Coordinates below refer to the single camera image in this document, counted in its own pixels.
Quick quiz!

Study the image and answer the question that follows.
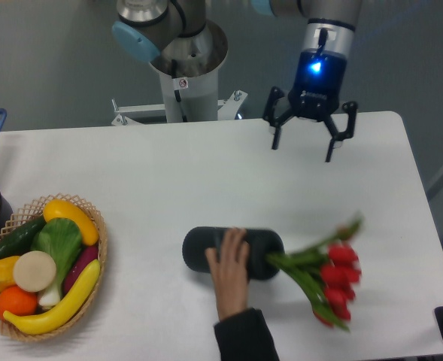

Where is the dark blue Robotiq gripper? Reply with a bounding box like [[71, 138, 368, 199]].
[[262, 19, 359, 163]]

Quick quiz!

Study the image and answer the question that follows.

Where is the dark grey ribbed vase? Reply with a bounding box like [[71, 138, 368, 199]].
[[182, 226, 284, 281]]

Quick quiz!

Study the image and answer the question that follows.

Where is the red tulip bouquet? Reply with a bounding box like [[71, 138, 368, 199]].
[[265, 214, 364, 332]]

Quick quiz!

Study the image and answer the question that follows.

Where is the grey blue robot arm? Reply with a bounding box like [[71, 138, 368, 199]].
[[111, 1, 361, 148]]

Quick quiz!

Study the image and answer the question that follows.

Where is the dark sleeved forearm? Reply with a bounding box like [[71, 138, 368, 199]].
[[214, 308, 280, 361]]

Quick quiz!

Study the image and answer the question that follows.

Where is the person's hand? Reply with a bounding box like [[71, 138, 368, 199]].
[[205, 228, 250, 321]]

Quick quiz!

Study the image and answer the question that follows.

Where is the purple sweet potato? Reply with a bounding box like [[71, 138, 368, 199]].
[[62, 244, 99, 295]]

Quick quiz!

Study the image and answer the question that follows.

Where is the yellow squash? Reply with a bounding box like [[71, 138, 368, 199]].
[[43, 199, 99, 246]]

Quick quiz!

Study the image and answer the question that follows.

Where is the green bok choy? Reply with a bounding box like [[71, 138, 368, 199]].
[[30, 218, 82, 311]]

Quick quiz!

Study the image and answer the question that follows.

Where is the woven wicker basket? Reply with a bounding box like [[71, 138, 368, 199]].
[[0, 193, 108, 342]]

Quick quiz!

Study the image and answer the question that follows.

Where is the dark green cucumber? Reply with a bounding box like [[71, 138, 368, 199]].
[[0, 217, 46, 259]]

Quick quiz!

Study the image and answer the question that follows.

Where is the beige round disc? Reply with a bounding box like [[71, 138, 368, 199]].
[[13, 250, 56, 293]]

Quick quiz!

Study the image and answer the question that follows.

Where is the yellow banana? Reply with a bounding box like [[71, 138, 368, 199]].
[[3, 259, 101, 335]]

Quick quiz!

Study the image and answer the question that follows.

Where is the yellow bell pepper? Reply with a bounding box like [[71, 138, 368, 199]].
[[0, 256, 20, 292]]

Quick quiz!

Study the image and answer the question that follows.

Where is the orange fruit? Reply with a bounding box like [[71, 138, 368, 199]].
[[0, 286, 38, 320]]

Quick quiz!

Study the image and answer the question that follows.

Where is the metal mounting bracket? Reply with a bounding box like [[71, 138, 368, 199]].
[[111, 89, 248, 126]]

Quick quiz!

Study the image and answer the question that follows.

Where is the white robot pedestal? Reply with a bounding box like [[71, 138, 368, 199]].
[[157, 70, 218, 123]]

